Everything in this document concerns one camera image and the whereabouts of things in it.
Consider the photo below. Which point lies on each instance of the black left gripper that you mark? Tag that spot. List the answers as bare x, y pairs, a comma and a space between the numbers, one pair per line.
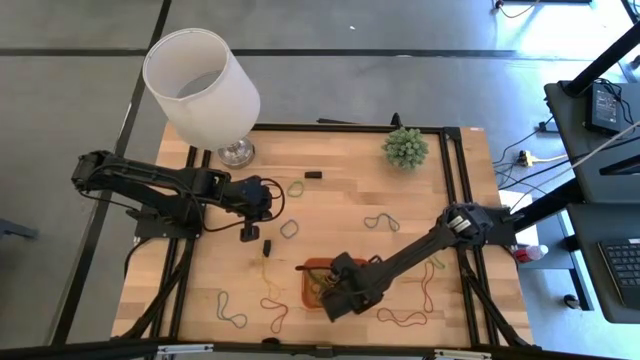
247, 197

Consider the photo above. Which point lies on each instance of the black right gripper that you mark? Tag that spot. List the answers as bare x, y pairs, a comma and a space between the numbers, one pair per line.
360, 287

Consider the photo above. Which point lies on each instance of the pile of coloured rubber bands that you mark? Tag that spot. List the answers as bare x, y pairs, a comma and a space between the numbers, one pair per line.
320, 286

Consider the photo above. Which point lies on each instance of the orange plastic bin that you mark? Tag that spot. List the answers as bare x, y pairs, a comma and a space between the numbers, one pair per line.
305, 287

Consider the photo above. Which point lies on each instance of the yellow rubber band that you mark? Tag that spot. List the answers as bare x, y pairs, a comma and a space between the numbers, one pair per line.
271, 280

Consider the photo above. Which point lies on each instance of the teal rubber band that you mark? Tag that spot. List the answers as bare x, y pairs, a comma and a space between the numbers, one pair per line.
223, 292
365, 221

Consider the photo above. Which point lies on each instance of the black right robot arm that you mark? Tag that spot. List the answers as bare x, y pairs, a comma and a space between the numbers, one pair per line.
415, 250

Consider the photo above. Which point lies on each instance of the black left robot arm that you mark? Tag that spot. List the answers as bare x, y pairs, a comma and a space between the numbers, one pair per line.
150, 177

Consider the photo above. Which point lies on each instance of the blue wide rubber band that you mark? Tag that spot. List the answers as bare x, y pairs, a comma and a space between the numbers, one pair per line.
281, 230

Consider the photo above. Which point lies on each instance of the red rubber band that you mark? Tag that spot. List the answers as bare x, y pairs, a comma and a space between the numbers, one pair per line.
378, 315
275, 331
428, 311

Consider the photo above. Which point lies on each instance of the green round rubber band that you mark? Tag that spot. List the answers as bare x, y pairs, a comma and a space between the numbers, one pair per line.
288, 190

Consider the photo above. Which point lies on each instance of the light green rubber band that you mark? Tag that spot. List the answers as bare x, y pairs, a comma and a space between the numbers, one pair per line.
440, 263

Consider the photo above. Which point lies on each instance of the small black block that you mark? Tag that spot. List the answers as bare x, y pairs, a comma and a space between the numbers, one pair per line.
313, 175

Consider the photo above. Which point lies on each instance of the white shade silver table lamp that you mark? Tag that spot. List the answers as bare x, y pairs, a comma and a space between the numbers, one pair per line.
200, 100

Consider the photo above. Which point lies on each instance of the green spiky artificial plant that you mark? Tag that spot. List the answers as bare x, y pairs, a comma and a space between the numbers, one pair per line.
406, 148

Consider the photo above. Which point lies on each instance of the red white bottle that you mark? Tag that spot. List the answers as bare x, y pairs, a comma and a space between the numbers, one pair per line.
530, 254

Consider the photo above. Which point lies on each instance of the black caster wheel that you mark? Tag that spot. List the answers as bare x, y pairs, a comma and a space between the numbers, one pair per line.
571, 301

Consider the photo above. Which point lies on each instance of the black diagonal pole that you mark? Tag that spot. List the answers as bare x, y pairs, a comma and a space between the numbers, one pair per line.
600, 62
550, 202

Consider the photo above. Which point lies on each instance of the yellow power strip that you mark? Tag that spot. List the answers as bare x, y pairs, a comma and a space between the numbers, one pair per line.
525, 158

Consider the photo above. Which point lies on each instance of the gray furniture leg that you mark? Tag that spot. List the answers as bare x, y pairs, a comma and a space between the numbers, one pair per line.
15, 230

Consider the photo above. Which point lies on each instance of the black desk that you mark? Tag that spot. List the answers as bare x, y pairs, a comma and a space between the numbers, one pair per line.
585, 280
570, 120

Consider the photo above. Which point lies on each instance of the black keyboard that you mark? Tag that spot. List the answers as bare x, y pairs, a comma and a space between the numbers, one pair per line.
622, 270

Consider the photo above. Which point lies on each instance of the black electronic box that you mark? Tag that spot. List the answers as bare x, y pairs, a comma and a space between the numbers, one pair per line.
605, 107

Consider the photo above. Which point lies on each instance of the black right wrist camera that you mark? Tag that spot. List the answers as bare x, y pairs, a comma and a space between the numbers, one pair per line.
345, 264

